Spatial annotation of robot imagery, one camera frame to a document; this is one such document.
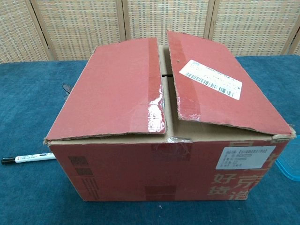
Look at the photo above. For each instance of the red cardboard shipping box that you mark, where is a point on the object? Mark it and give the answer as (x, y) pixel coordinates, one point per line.
(117, 168)

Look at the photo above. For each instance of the woven rattan folding screen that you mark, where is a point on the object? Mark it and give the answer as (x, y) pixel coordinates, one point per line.
(70, 23)

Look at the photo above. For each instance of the blue velvet table cloth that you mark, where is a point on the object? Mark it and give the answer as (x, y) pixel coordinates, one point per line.
(23, 112)

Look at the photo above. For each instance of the white marker pen black cap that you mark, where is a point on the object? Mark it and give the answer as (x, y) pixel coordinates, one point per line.
(23, 158)

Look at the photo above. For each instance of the clear blue plastic container lid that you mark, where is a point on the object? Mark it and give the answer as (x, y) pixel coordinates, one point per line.
(291, 164)

